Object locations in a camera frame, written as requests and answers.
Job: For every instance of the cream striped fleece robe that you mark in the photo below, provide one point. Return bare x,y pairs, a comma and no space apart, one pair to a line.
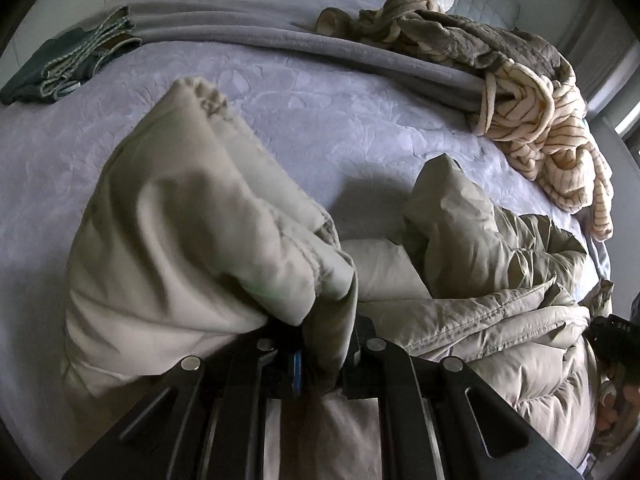
560,125

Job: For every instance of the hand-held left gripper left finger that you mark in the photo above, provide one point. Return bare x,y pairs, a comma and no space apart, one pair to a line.
240,375

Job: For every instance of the window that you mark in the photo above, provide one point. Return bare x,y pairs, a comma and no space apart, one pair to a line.
631,130

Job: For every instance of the grey fleece blanket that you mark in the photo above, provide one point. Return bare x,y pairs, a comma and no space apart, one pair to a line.
240,15

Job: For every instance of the grey-brown fleece garment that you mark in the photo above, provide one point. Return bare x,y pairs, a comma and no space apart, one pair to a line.
450,35

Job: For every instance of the dark green folded garment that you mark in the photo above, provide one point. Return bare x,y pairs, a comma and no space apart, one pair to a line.
45,65

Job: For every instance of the lavender embossed bedspread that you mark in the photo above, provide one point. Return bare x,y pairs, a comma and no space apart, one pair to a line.
310,125

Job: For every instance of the beige puffer jacket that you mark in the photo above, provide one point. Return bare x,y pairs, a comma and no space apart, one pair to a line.
175,240

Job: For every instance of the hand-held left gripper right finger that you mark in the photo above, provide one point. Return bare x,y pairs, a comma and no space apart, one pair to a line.
400,380

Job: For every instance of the person's right hand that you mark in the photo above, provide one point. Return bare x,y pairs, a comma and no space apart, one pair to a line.
612,412

